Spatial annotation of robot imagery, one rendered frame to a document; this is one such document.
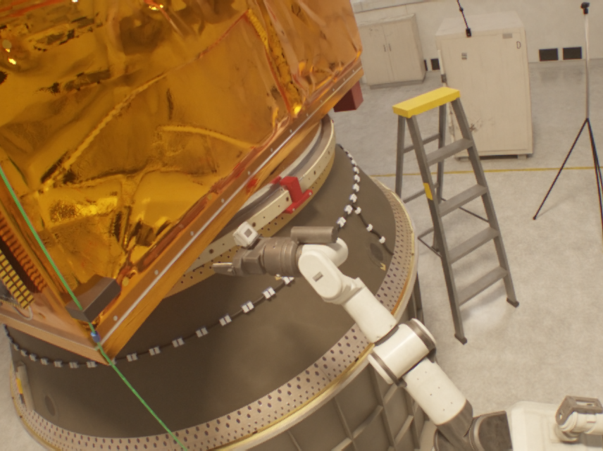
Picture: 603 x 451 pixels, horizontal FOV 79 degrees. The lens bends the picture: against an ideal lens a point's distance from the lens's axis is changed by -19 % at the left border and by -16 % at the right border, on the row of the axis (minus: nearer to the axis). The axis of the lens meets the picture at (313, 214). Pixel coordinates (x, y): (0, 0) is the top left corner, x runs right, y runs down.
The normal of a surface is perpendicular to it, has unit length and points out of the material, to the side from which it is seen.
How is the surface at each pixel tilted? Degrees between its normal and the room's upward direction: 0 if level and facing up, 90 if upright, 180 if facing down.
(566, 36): 90
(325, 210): 62
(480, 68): 90
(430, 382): 50
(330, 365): 43
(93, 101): 77
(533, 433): 25
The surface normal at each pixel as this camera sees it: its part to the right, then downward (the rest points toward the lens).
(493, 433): 0.40, -0.50
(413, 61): -0.35, 0.55
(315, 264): -0.44, 0.21
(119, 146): 0.88, -0.07
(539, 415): 0.11, -0.72
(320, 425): 0.56, 0.29
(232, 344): 0.29, -0.08
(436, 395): -0.02, -0.19
